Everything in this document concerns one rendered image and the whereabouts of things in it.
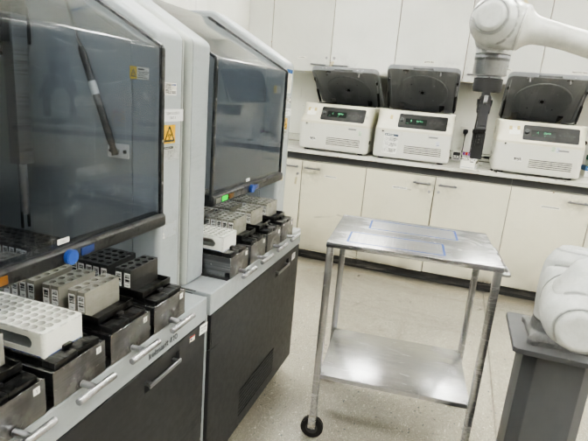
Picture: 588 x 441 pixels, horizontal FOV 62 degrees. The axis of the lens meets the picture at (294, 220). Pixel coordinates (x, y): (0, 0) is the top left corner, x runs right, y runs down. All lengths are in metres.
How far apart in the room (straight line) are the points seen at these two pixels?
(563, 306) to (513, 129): 2.55
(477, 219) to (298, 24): 2.07
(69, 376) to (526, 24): 1.21
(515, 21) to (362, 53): 2.85
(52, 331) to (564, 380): 1.29
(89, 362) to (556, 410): 1.23
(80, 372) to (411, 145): 3.03
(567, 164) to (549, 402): 2.36
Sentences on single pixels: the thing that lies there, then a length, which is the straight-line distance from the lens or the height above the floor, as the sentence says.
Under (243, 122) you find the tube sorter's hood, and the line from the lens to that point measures 1.66.
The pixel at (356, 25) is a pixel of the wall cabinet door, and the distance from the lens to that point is 4.09.
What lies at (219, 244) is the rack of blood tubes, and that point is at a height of 0.84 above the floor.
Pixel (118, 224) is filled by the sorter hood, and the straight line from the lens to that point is 1.16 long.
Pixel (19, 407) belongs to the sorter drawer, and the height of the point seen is 0.78.
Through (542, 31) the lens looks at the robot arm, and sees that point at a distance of 1.30.
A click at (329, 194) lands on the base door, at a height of 0.57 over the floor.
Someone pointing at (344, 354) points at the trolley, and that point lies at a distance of 2.12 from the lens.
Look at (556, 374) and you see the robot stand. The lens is 1.58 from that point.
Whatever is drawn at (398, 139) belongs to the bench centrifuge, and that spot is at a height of 1.05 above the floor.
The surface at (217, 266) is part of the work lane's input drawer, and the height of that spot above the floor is 0.77.
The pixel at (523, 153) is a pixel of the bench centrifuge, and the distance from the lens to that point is 3.70.
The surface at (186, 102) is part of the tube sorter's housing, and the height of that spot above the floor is 1.27.
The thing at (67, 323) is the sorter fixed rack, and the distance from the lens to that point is 1.04.
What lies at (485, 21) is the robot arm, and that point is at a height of 1.51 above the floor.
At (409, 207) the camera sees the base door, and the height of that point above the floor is 0.56.
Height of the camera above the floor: 1.32
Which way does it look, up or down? 15 degrees down
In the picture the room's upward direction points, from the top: 5 degrees clockwise
